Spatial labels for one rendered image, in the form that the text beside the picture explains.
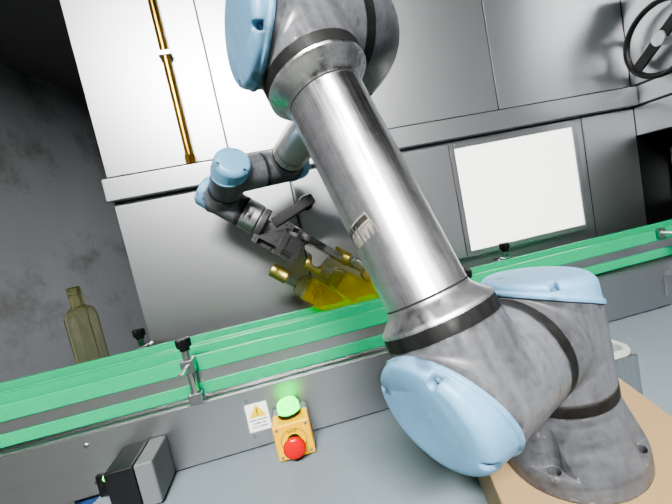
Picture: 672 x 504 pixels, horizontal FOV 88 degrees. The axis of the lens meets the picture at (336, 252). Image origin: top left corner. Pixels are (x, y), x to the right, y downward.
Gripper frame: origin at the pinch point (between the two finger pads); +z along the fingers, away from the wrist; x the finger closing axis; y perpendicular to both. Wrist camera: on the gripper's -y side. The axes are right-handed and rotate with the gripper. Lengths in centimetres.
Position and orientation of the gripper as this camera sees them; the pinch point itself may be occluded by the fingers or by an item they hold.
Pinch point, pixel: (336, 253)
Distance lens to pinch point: 86.9
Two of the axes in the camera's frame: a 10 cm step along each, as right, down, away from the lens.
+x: 1.6, 0.6, -9.8
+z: 8.6, 4.8, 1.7
